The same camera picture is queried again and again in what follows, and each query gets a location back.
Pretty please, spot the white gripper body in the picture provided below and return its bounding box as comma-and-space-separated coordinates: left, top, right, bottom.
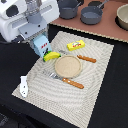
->
0, 0, 59, 43

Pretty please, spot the light blue milk carton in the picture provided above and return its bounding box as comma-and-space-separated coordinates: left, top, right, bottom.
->
33, 35, 52, 57

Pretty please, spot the yellow butter block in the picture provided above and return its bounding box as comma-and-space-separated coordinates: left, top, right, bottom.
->
67, 40, 85, 51

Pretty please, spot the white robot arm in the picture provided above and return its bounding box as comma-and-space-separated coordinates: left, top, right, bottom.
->
0, 0, 59, 43

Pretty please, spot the dark grey pot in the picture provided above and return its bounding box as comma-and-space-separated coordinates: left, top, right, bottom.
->
58, 0, 80, 19

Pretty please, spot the yellow toy banana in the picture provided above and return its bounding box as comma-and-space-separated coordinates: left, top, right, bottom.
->
43, 52, 61, 62

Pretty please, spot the round wooden plate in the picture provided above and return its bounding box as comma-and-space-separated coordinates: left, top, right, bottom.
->
55, 55, 82, 78

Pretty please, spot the dark grey saucepan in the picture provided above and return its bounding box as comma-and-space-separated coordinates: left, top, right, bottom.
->
80, 0, 109, 25

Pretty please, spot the beige woven placemat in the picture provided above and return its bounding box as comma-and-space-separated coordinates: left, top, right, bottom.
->
12, 31, 113, 128

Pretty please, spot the beige bowl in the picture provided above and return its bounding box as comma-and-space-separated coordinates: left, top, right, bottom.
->
117, 4, 128, 30

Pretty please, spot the knife with wooden handle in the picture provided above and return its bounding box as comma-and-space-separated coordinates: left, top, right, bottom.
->
58, 50, 97, 63

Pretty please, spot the fork with wooden handle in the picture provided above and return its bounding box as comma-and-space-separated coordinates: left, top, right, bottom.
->
43, 70, 84, 89

